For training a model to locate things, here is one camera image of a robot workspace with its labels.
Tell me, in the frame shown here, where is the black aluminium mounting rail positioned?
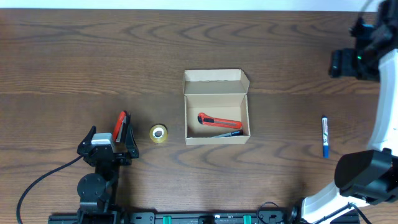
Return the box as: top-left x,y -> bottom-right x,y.
48,210 -> 361,224

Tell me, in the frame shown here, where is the black cap white marker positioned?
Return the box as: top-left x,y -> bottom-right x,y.
214,129 -> 243,138

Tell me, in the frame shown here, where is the orange utility knife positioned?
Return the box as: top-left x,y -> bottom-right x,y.
197,113 -> 242,129

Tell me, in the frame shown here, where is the cardboard box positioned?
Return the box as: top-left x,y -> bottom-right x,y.
182,69 -> 251,145

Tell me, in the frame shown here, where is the blue cap white marker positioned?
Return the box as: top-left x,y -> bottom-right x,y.
322,116 -> 329,159

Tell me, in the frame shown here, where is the yellow tape roll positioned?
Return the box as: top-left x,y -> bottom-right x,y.
149,124 -> 168,143

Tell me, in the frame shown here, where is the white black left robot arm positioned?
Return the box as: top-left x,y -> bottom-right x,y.
77,111 -> 139,223

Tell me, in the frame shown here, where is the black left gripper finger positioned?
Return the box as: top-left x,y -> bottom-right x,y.
80,126 -> 96,146
124,114 -> 137,152

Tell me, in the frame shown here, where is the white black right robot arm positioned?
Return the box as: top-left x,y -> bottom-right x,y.
288,0 -> 397,223

